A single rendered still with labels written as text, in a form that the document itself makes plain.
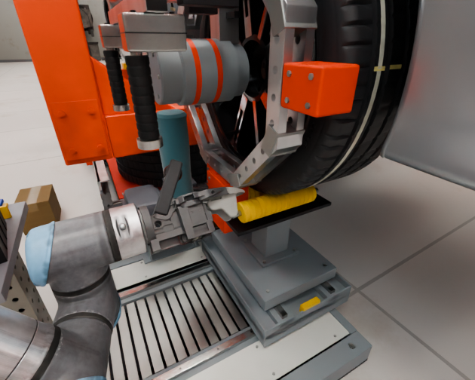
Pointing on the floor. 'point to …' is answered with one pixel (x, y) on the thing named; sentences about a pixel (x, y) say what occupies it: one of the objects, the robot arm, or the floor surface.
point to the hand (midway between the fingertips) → (237, 190)
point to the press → (89, 30)
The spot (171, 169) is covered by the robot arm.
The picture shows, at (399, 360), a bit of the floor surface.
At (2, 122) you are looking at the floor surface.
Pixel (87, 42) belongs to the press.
